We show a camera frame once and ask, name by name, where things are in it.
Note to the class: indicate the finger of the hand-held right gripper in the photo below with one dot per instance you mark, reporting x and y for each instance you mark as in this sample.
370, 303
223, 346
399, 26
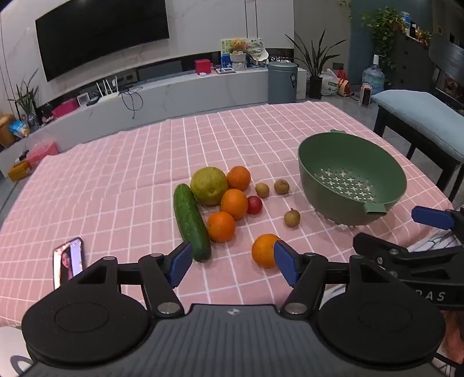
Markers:
431, 216
366, 243

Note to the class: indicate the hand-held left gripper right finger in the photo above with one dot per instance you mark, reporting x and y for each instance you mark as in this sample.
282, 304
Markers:
286, 263

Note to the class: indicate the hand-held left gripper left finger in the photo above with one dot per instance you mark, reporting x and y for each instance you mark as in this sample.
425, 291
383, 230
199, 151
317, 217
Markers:
181, 261

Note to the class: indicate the orange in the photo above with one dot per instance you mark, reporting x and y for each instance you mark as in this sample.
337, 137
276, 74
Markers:
234, 204
264, 250
221, 226
238, 177

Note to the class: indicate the green cucumber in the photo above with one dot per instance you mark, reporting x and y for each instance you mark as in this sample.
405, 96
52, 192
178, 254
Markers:
190, 221

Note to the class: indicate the red tomato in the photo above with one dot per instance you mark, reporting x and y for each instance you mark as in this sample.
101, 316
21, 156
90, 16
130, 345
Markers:
255, 205

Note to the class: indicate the yellow-green pomelo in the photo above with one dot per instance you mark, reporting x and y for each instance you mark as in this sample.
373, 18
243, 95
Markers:
209, 185

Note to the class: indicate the green colander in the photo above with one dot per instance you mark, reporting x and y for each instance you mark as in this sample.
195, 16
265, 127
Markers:
348, 163

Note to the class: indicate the small brown fruit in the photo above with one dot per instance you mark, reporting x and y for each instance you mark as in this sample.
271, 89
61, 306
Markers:
281, 186
262, 190
291, 217

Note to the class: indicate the light blue seat cushion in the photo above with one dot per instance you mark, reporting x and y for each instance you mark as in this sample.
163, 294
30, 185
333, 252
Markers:
417, 112

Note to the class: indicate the pink checked tablecloth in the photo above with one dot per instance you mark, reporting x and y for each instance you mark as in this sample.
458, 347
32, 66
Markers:
108, 181

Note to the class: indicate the smartphone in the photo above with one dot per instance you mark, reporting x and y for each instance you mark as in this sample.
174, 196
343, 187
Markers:
69, 261

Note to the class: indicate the white space heater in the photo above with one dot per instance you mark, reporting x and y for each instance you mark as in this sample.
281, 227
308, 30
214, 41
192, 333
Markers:
366, 95

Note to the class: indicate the blue water jug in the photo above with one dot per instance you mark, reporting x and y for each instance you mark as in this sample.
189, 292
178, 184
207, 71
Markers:
373, 78

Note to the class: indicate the dark cabinet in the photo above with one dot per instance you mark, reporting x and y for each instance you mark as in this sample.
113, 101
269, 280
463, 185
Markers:
413, 61

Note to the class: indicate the orange bag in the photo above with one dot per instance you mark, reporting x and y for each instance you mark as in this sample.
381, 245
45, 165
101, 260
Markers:
343, 87

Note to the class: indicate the black wooden chair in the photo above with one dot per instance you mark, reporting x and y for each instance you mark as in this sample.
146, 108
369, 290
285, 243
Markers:
447, 58

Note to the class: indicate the white plastic bag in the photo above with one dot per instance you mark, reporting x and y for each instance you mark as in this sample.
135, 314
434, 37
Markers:
328, 84

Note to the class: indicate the long-leaf potted plant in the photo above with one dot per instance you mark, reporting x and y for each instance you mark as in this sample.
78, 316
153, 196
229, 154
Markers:
315, 87

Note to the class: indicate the white television console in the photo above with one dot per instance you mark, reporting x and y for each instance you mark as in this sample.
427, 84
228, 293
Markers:
181, 94

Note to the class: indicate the red plastic bag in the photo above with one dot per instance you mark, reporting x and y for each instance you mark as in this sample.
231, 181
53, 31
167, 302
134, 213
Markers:
43, 151

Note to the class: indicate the grey trash bin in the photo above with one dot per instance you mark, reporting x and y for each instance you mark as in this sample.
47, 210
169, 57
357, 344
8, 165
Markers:
282, 83

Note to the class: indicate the white router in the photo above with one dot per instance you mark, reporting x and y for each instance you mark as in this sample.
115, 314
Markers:
107, 95

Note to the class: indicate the yellow box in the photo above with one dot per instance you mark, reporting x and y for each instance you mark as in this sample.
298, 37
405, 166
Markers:
20, 170

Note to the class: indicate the pink box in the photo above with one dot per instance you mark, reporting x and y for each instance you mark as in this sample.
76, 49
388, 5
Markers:
65, 107

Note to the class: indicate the red box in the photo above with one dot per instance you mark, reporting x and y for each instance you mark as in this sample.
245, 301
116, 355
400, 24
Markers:
202, 66

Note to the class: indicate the trailing green plant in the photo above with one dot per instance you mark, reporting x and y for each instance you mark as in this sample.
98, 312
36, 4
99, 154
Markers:
384, 25

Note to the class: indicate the blue snack bag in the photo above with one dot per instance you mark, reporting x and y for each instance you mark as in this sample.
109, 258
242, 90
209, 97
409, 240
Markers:
18, 128

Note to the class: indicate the teddy bear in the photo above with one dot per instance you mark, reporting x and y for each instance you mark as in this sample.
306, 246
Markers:
238, 45

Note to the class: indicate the thin-leaf potted plant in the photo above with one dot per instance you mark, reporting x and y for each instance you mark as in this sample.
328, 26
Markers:
27, 98

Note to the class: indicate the black television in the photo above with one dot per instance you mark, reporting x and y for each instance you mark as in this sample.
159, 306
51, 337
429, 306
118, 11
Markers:
101, 36

